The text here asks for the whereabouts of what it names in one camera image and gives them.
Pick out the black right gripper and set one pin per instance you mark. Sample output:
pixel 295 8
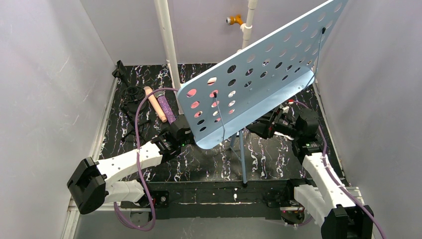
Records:
pixel 266 124

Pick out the blue tripod music stand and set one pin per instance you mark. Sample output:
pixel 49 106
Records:
pixel 274 69

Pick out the pink paper sheet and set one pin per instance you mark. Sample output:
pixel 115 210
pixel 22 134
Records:
pixel 215 103

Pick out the pink toy microphone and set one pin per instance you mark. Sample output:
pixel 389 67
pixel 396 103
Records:
pixel 155 104

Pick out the black round-base microphone stand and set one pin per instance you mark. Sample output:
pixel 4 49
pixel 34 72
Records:
pixel 120 73

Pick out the black tripod shock-mount stand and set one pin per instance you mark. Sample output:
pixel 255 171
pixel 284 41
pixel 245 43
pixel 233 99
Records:
pixel 132 115

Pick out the purple glitter microphone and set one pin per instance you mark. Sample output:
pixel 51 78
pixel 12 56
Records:
pixel 165 106

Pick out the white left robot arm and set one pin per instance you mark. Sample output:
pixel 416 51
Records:
pixel 94 183

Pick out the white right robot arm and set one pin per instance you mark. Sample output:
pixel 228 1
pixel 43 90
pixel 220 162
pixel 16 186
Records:
pixel 339 214

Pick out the silver open-end wrench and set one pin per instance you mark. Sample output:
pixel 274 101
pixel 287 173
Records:
pixel 283 135

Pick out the orange pipe valve fitting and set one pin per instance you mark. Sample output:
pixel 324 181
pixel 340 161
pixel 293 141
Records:
pixel 231 20

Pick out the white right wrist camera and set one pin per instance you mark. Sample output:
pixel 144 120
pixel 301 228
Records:
pixel 285 107

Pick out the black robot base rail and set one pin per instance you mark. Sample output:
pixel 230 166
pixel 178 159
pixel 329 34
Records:
pixel 259 199

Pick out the white PVC pipe frame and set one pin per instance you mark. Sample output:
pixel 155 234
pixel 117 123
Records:
pixel 163 14

